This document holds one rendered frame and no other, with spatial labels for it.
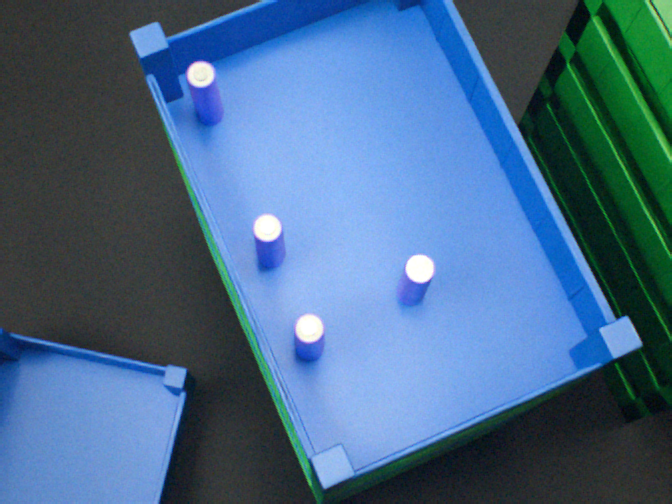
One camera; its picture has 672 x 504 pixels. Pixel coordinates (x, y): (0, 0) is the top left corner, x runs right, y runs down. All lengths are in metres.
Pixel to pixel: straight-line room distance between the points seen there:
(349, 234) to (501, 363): 0.13
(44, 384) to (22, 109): 0.30
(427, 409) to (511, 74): 0.60
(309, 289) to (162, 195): 0.48
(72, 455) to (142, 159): 0.32
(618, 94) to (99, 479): 0.62
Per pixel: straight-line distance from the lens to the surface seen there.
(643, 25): 0.75
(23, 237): 1.16
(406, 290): 0.65
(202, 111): 0.70
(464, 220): 0.71
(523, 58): 1.21
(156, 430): 1.09
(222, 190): 0.71
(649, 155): 0.81
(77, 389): 1.11
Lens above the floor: 1.08
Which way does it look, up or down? 75 degrees down
